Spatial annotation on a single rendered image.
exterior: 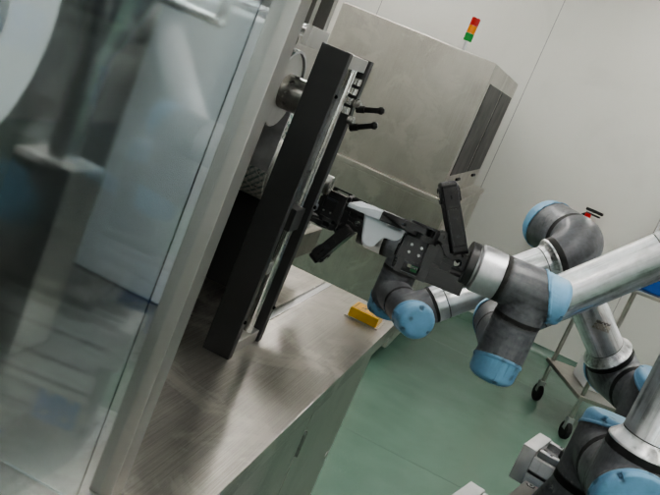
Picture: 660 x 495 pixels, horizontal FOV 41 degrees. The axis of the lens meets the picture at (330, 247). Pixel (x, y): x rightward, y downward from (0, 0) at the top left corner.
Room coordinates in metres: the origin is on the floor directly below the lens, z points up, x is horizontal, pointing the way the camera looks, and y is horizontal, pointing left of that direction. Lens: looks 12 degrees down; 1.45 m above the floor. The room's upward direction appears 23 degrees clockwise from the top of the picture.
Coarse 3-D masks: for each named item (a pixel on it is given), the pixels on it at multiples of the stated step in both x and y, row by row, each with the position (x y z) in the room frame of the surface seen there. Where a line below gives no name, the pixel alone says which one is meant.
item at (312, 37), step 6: (306, 30) 1.50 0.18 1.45; (312, 30) 1.51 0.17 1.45; (318, 30) 1.53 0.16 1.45; (324, 30) 1.57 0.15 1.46; (306, 36) 1.50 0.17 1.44; (312, 36) 1.52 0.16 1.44; (318, 36) 1.55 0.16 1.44; (324, 36) 1.58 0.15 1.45; (306, 42) 1.50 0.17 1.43; (312, 42) 1.53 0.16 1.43; (318, 42) 1.56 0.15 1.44; (318, 48) 1.57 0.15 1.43
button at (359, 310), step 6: (354, 306) 1.91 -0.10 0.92; (360, 306) 1.94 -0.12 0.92; (366, 306) 1.96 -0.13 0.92; (354, 312) 1.91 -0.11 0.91; (360, 312) 1.91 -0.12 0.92; (366, 312) 1.91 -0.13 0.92; (360, 318) 1.90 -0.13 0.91; (366, 318) 1.90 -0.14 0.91; (372, 318) 1.90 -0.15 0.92; (378, 318) 1.90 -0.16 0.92; (372, 324) 1.90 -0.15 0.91; (378, 324) 1.93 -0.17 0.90
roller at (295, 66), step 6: (300, 54) 1.60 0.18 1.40; (294, 60) 1.58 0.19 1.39; (300, 60) 1.61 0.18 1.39; (288, 66) 1.56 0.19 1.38; (294, 66) 1.59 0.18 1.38; (300, 66) 1.62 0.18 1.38; (288, 72) 1.57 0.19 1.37; (294, 72) 1.60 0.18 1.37; (300, 72) 1.63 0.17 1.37; (276, 108) 1.58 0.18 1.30; (270, 114) 1.57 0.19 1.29; (276, 114) 1.60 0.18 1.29; (282, 114) 1.63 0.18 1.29; (270, 120) 1.58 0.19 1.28; (276, 120) 1.61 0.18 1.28
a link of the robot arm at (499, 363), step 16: (480, 320) 1.41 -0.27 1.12; (496, 320) 1.31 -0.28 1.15; (512, 320) 1.30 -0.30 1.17; (480, 336) 1.35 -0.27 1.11; (496, 336) 1.31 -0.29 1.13; (512, 336) 1.30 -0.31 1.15; (528, 336) 1.30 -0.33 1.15; (480, 352) 1.31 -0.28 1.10; (496, 352) 1.30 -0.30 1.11; (512, 352) 1.30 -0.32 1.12; (480, 368) 1.31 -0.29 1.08; (496, 368) 1.30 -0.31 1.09; (512, 368) 1.30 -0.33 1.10; (496, 384) 1.30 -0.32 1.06
